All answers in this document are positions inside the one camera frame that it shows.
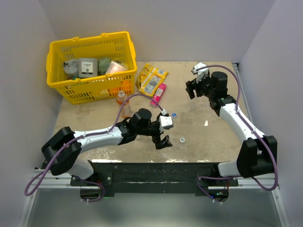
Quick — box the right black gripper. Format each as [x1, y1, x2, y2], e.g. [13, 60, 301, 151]
[186, 73, 215, 99]

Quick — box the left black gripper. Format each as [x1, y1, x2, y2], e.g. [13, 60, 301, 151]
[136, 121, 172, 148]

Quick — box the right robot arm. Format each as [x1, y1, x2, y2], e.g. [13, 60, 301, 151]
[186, 71, 277, 186]

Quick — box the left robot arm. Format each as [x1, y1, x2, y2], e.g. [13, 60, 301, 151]
[41, 108, 174, 185]

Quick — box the orange drink bottle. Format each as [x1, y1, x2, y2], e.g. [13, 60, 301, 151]
[116, 90, 132, 118]

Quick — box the pink carton box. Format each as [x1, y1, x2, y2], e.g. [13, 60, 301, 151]
[150, 83, 167, 108]

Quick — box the yellow snack bag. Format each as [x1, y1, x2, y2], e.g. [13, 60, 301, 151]
[135, 64, 169, 97]

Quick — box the pink packaged item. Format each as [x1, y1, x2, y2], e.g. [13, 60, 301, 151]
[106, 61, 128, 74]

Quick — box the yellow plastic shopping basket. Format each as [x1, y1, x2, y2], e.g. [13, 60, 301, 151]
[46, 31, 137, 104]

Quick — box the green round item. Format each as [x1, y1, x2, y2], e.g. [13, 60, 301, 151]
[98, 58, 111, 76]

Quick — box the grey box in basket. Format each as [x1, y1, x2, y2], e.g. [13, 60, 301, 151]
[78, 58, 98, 79]

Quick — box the grey bag in basket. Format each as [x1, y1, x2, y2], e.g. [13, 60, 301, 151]
[63, 59, 79, 78]

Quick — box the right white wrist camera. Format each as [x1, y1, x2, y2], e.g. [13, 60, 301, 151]
[191, 62, 209, 83]

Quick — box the black base frame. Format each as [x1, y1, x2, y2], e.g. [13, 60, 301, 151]
[71, 162, 238, 199]

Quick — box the aluminium rail frame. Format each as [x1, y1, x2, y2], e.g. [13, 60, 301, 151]
[18, 61, 291, 227]

